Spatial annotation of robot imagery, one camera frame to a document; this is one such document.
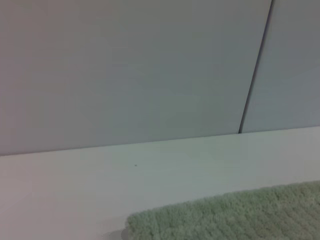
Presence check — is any green terry towel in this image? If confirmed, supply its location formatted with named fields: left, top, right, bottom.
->
left=126, top=180, right=320, bottom=240

